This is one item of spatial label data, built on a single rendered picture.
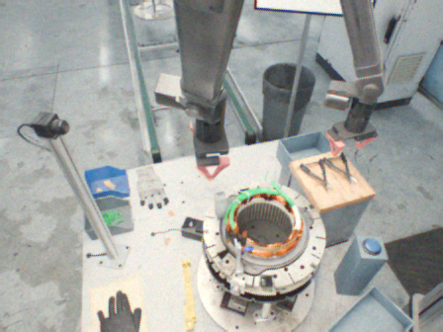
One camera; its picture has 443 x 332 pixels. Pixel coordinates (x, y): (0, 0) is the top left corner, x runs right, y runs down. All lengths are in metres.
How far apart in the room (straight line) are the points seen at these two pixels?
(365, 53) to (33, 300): 2.01
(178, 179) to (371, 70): 0.88
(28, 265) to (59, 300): 0.34
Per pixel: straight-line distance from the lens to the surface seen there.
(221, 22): 0.27
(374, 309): 0.92
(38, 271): 2.29
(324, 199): 1.00
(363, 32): 0.79
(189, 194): 1.33
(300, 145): 1.22
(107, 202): 1.32
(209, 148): 0.63
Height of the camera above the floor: 1.83
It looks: 47 degrees down
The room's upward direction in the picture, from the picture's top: straight up
